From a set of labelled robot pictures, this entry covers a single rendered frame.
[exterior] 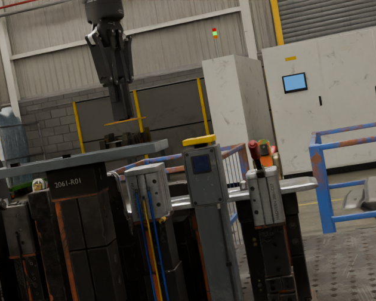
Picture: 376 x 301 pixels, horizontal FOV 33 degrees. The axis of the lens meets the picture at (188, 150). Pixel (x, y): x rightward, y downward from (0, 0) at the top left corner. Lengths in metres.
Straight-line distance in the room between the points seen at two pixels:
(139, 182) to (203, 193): 0.22
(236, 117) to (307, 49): 1.43
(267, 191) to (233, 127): 8.08
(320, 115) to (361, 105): 0.59
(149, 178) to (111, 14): 0.37
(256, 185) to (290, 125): 8.02
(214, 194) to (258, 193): 0.18
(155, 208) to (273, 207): 0.26
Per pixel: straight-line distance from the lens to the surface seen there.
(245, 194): 1.48
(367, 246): 2.09
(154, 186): 1.38
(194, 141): 1.20
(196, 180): 1.21
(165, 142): 1.28
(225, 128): 9.46
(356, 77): 9.36
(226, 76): 9.44
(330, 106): 9.35
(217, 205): 1.21
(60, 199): 1.27
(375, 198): 3.58
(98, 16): 1.26
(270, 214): 1.37
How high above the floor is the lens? 1.20
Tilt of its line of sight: 3 degrees down
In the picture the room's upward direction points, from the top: 10 degrees counter-clockwise
